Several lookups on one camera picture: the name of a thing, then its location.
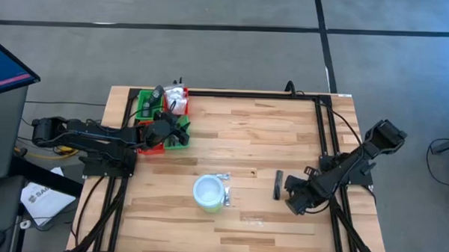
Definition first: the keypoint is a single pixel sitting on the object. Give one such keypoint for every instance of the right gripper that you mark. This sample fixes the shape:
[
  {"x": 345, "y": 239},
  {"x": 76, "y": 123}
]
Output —
[{"x": 305, "y": 194}]

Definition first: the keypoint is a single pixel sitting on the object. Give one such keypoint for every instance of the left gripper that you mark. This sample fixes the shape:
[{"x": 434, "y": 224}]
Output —
[{"x": 158, "y": 135}]

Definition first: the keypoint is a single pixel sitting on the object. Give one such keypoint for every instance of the black comb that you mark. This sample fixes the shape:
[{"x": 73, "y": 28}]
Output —
[{"x": 278, "y": 186}]

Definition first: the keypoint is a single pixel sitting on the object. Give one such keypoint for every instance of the clear-wrapped small metal item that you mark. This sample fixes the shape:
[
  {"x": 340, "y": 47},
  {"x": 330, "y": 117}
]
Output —
[
  {"x": 227, "y": 196},
  {"x": 221, "y": 176}
]

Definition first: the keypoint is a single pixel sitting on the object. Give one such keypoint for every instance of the green disinfecting wipes canister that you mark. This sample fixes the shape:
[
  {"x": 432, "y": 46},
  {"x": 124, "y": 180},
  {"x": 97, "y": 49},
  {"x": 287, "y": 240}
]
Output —
[{"x": 208, "y": 193}]

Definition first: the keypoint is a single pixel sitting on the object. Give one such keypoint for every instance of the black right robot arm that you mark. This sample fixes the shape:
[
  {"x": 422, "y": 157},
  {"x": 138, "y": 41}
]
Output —
[{"x": 343, "y": 169}]

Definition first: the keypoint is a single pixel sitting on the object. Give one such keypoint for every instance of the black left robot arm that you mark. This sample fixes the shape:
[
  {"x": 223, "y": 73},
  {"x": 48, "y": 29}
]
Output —
[{"x": 97, "y": 136}]

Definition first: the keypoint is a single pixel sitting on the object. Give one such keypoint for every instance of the red plastic slotted basket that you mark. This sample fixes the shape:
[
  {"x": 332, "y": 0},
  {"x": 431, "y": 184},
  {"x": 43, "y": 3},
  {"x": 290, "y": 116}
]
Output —
[
  {"x": 165, "y": 112},
  {"x": 152, "y": 151}
]

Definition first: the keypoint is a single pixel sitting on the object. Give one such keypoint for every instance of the crumpled clear plastic bag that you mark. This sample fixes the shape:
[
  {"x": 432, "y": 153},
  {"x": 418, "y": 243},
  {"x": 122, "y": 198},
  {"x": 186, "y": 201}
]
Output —
[{"x": 253, "y": 220}]

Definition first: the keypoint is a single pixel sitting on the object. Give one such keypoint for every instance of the black desk beam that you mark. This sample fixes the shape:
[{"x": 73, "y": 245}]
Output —
[{"x": 46, "y": 177}]

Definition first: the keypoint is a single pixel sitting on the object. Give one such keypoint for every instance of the white printed paper sheet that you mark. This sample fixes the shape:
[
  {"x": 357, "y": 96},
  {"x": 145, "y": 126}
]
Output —
[{"x": 46, "y": 202}]

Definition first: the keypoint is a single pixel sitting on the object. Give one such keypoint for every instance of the grey stand leg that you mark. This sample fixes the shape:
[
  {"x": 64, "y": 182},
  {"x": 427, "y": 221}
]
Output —
[{"x": 448, "y": 146}]

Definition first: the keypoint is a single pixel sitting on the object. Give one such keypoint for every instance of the small white round object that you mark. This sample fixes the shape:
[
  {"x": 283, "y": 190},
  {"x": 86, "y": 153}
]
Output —
[{"x": 25, "y": 224}]

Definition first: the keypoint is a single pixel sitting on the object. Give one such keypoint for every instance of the monitor with blue screen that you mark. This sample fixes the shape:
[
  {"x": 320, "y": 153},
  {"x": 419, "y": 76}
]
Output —
[{"x": 2, "y": 69}]

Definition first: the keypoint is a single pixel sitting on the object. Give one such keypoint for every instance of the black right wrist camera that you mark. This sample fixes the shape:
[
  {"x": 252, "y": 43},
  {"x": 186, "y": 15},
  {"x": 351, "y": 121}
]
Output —
[{"x": 311, "y": 171}]

